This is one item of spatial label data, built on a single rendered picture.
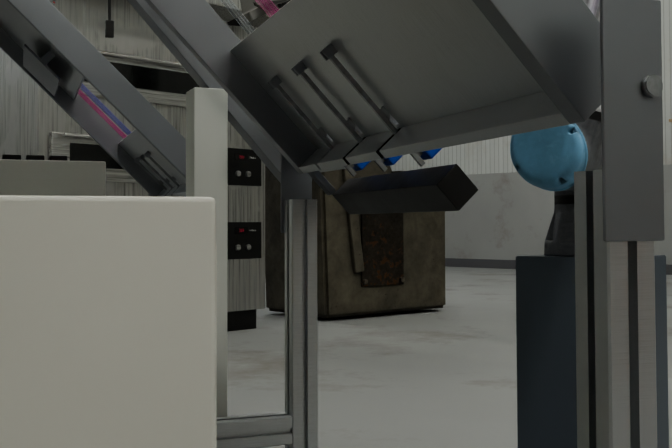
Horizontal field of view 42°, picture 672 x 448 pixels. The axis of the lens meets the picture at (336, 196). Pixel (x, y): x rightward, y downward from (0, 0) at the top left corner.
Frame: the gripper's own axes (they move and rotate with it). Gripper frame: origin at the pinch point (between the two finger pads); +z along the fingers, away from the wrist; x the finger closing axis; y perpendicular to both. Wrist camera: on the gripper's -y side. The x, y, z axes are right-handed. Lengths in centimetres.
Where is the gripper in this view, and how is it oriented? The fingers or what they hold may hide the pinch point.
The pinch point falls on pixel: (241, 19)
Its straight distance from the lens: 148.7
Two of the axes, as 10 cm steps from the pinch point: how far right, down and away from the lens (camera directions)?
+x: 4.0, -0.3, -9.2
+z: -8.2, 4.5, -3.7
